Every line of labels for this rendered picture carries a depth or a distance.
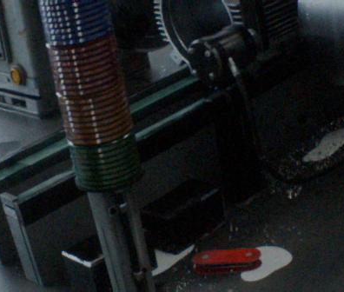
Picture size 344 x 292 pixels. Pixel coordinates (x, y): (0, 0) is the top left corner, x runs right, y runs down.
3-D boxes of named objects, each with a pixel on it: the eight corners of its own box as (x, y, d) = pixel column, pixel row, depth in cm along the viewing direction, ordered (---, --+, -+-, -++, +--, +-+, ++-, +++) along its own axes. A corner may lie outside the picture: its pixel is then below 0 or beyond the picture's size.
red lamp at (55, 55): (93, 68, 78) (84, 22, 76) (137, 75, 73) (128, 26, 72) (43, 91, 74) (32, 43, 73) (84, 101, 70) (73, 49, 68)
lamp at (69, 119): (103, 113, 79) (93, 68, 78) (147, 123, 75) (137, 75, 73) (53, 138, 76) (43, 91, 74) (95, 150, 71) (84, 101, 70)
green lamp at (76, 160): (113, 157, 81) (103, 113, 79) (156, 169, 76) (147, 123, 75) (64, 182, 77) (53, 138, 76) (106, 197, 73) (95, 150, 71)
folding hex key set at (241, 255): (263, 258, 99) (262, 246, 99) (260, 272, 97) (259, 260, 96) (197, 262, 102) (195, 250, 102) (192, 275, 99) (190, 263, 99)
